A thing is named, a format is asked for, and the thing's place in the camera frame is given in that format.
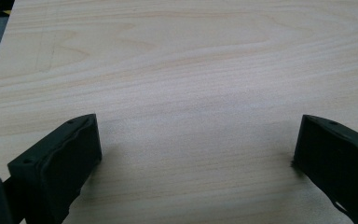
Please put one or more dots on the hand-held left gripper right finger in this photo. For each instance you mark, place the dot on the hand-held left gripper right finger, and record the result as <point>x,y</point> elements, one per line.
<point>338,161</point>

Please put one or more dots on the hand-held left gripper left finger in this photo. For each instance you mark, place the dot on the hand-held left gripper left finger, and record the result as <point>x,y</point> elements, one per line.
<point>59,168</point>

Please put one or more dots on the black striped-edge stand base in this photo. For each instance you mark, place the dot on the black striped-edge stand base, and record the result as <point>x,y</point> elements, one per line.
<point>3,5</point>

